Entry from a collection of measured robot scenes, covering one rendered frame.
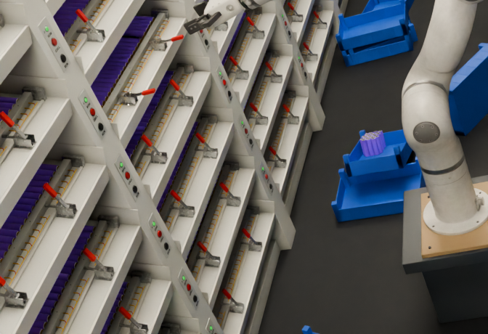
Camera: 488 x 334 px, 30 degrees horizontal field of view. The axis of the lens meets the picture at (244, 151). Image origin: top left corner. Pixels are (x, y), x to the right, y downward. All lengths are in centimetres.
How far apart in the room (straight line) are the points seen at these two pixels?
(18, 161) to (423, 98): 100
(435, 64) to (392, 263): 89
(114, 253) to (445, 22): 95
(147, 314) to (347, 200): 120
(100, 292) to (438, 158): 93
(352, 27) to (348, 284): 158
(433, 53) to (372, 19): 192
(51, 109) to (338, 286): 127
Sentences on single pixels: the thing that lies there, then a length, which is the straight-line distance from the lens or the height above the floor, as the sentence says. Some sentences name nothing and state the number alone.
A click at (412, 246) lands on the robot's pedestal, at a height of 28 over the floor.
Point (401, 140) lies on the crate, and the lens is 344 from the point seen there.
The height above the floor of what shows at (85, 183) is 94.
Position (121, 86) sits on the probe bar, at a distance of 237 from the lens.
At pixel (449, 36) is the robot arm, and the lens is 222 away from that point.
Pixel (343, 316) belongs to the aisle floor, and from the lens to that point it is 284.
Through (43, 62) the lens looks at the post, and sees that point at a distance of 204.
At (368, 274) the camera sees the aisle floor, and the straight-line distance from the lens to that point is 295.
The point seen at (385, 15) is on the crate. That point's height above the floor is 10.
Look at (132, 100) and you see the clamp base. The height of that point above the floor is 95.
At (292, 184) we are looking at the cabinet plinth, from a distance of 338.
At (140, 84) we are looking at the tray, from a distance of 241.
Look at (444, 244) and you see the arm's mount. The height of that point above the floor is 29.
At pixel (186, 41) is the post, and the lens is 273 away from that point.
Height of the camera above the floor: 193
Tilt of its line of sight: 31 degrees down
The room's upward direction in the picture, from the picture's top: 24 degrees counter-clockwise
